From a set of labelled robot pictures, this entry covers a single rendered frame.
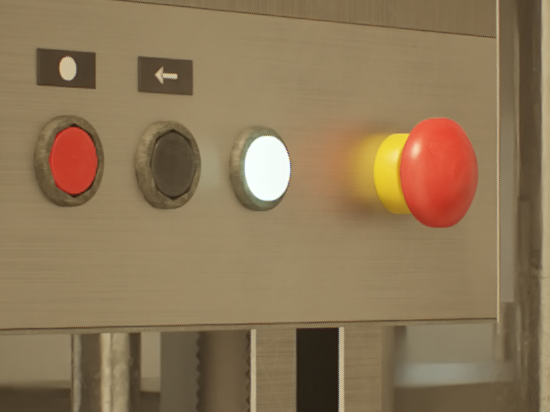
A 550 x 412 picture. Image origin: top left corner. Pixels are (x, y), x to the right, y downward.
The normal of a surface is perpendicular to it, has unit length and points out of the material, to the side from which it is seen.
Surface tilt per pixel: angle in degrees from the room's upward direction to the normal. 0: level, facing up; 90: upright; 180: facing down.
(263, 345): 90
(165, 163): 90
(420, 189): 102
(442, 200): 113
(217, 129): 90
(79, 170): 90
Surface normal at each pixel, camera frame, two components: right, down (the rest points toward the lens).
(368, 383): 0.77, -0.02
